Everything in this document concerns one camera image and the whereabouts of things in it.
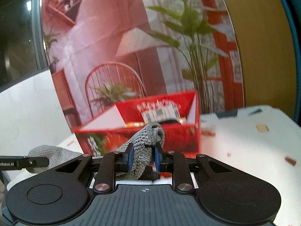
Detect grey knitted cloth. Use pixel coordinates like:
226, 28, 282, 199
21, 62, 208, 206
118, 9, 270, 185
27, 123, 165, 181

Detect orange floral oven mitt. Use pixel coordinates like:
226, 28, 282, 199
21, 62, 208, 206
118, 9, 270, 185
125, 122, 145, 128

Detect black soft cloth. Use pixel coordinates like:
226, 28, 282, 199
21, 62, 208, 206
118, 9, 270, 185
160, 119, 179, 124

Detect printed living room backdrop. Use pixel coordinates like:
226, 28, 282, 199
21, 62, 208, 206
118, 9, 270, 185
40, 0, 244, 130

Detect red strawberry cardboard box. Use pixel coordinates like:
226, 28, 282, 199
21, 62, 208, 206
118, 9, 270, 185
74, 91, 201, 158

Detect dark window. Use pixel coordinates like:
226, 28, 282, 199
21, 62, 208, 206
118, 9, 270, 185
1, 0, 49, 92

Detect teal curtain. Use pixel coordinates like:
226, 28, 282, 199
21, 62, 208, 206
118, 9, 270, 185
271, 0, 301, 123

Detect wooden wall panel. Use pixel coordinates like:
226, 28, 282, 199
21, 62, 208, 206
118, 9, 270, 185
224, 0, 296, 117

